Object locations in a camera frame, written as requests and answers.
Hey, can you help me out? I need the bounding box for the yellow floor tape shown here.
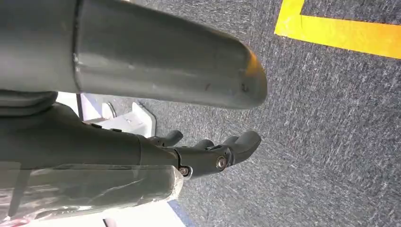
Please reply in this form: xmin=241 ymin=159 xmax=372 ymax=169
xmin=273 ymin=0 xmax=401 ymax=60

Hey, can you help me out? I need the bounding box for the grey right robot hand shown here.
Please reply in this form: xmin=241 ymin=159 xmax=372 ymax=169
xmin=0 ymin=0 xmax=269 ymax=224

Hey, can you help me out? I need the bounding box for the white bracket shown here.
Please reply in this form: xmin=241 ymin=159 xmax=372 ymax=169
xmin=84 ymin=101 xmax=157 ymax=139

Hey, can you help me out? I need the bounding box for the white panel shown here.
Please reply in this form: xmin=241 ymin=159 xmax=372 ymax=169
xmin=18 ymin=200 xmax=189 ymax=227

